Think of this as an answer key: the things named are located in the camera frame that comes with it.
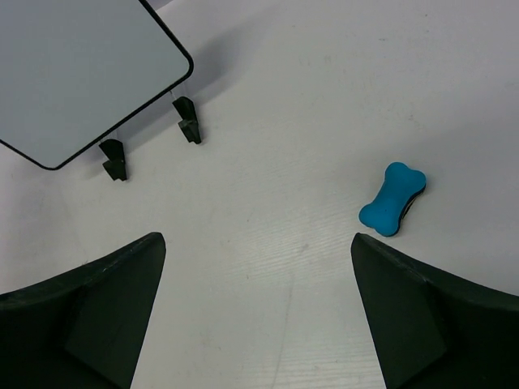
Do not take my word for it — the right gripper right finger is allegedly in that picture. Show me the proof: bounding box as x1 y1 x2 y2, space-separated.
351 233 518 388

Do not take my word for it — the blue bone-shaped eraser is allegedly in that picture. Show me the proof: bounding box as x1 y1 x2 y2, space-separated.
358 162 427 237

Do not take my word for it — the small black-framed whiteboard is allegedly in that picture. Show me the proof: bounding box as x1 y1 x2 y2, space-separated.
1 0 194 170

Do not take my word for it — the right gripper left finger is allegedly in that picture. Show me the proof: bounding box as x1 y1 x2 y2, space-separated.
1 233 166 388

